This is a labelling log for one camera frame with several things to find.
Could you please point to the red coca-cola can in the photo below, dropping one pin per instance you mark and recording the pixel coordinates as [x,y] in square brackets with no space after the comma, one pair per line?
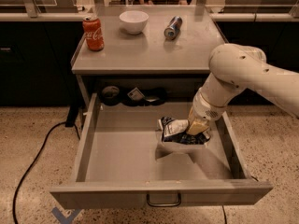
[93,33]

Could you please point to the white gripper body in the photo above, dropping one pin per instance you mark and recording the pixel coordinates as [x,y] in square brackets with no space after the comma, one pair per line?
[204,108]

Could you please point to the black drawer handle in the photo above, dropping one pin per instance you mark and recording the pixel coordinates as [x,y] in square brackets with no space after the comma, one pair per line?
[160,200]

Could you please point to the grey cabinet with top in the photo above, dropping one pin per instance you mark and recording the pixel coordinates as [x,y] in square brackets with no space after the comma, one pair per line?
[149,60]

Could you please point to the open grey top drawer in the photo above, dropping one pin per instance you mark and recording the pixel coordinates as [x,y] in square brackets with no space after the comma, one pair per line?
[121,159]

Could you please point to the blue tape floor marker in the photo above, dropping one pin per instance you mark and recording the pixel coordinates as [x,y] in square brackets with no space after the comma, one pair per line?
[62,219]

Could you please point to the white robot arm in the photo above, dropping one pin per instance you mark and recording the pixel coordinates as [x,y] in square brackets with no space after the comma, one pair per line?
[233,69]

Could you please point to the white bowl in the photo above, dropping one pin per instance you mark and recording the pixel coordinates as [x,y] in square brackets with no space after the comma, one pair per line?
[133,22]

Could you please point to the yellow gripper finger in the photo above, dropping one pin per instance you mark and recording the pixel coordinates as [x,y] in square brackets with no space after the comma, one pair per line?
[196,124]

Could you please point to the blue chip bag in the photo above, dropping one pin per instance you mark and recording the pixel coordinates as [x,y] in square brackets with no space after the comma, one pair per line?
[175,130]

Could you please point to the black tape roll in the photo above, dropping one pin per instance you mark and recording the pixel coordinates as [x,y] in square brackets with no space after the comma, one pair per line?
[110,95]

